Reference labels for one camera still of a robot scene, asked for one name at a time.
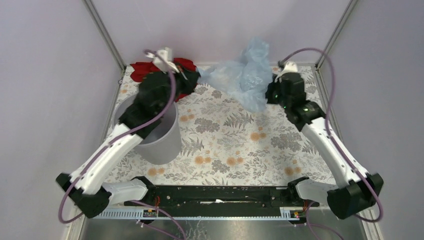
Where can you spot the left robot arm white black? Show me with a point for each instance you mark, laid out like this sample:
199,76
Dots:
86,186

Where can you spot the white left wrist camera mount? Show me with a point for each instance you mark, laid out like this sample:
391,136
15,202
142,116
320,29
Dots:
162,59

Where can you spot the aluminium frame post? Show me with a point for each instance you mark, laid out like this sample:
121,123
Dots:
93,12
340,25

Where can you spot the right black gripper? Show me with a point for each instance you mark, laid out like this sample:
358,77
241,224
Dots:
271,85

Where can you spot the aluminium frame post left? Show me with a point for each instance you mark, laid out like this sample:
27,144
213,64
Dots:
93,12

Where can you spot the floral patterned table mat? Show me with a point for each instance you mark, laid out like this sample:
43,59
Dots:
223,144

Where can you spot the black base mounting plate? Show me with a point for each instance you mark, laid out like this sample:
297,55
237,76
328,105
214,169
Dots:
223,201

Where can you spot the red crumpled cloth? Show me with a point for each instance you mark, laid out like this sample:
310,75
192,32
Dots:
189,69

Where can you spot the aluminium frame post right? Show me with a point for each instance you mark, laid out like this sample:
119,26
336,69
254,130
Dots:
340,25

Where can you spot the white slotted cable duct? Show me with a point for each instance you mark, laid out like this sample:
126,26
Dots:
135,213

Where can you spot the grey plastic trash bin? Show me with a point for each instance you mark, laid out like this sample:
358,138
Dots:
154,133

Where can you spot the light blue plastic trash bag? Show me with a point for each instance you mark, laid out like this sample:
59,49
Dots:
244,79

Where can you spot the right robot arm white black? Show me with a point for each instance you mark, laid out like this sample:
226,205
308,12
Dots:
355,189

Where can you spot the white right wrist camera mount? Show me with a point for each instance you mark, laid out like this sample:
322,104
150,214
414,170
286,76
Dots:
287,67

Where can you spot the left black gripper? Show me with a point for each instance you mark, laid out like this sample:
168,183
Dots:
189,79

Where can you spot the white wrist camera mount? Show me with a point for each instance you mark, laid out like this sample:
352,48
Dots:
287,67
162,59

